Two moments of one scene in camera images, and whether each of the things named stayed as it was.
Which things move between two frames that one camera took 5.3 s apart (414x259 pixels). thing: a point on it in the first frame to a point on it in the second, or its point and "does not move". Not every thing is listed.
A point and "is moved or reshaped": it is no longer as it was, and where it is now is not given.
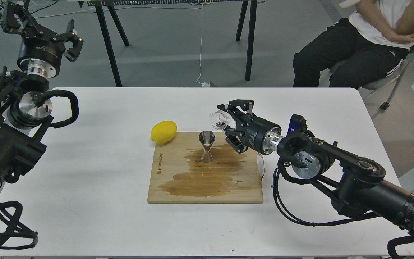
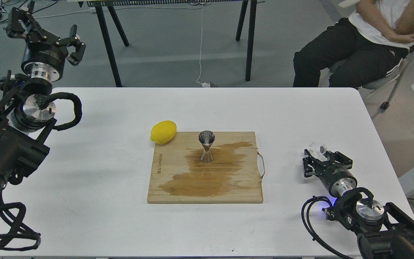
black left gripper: [40, 51] does not move
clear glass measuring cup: [219, 119] is moved or reshaped
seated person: [364, 48] does not move
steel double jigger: [207, 137] does not move
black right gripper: [260, 134] to [337, 178]
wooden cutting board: [177, 175] does not move
